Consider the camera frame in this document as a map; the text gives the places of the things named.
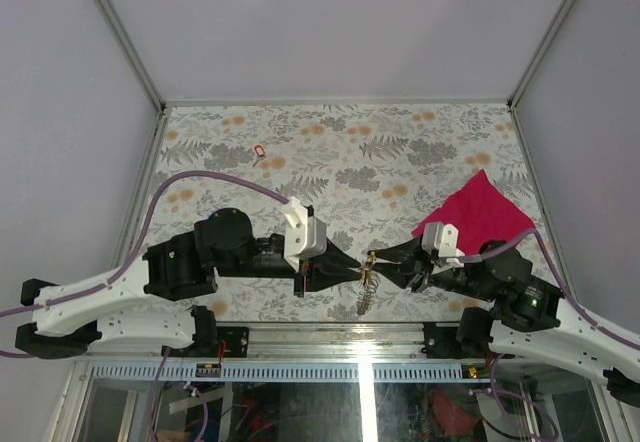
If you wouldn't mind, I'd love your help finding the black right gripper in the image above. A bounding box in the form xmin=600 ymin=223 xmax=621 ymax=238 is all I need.
xmin=365 ymin=232 xmax=494 ymax=301

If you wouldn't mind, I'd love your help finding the yellow tagged key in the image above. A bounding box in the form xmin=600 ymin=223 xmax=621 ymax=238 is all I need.
xmin=360 ymin=250 xmax=376 ymax=285

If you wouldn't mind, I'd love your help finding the large keyring with yellow grip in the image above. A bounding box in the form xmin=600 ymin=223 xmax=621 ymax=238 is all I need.
xmin=356 ymin=279 xmax=379 ymax=316

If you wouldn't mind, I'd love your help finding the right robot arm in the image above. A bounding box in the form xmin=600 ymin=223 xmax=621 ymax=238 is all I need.
xmin=372 ymin=239 xmax=639 ymax=406

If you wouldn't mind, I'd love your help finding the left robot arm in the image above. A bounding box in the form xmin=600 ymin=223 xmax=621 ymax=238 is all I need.
xmin=14 ymin=208 xmax=360 ymax=360

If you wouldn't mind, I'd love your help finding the pink cloth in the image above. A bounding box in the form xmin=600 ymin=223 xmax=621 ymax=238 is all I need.
xmin=412 ymin=170 xmax=535 ymax=254

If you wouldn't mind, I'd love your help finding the floral tablecloth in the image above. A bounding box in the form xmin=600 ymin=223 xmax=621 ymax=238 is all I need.
xmin=142 ymin=104 xmax=569 ymax=323

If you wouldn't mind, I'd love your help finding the red tagged key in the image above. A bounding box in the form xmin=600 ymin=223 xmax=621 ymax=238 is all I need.
xmin=253 ymin=144 xmax=266 ymax=166

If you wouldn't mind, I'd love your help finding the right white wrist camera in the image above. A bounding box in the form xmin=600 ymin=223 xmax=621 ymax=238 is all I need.
xmin=421 ymin=222 xmax=464 ymax=273

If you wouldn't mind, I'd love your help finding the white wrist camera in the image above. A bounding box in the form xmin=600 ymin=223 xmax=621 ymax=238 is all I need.
xmin=421 ymin=222 xmax=464 ymax=273
xmin=281 ymin=197 xmax=328 ymax=271

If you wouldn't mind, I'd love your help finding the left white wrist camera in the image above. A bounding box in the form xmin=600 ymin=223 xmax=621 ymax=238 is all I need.
xmin=281 ymin=197 xmax=328 ymax=271

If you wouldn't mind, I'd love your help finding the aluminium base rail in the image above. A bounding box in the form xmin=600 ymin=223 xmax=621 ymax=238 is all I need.
xmin=77 ymin=319 xmax=516 ymax=361

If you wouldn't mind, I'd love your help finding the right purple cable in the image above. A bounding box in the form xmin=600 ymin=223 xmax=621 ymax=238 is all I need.
xmin=459 ymin=228 xmax=640 ymax=348

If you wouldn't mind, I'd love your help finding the purple cable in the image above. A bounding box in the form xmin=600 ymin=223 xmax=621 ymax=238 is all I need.
xmin=459 ymin=228 xmax=640 ymax=348
xmin=0 ymin=170 xmax=291 ymax=358

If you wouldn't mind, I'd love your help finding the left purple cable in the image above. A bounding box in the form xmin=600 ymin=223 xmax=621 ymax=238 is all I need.
xmin=0 ymin=170 xmax=291 ymax=358

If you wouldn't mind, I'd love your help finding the white slotted cable duct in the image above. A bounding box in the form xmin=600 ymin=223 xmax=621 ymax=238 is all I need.
xmin=91 ymin=361 xmax=464 ymax=382

